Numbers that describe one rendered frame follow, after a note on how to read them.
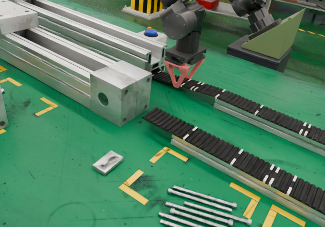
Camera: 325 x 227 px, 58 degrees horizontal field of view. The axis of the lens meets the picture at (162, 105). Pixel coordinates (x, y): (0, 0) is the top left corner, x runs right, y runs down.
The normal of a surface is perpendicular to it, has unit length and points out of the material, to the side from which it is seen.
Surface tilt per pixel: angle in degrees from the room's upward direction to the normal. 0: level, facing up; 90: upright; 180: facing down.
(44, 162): 0
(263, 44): 90
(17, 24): 90
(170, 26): 90
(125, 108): 90
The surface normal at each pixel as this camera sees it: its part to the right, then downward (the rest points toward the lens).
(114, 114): -0.58, 0.39
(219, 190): 0.11, -0.84
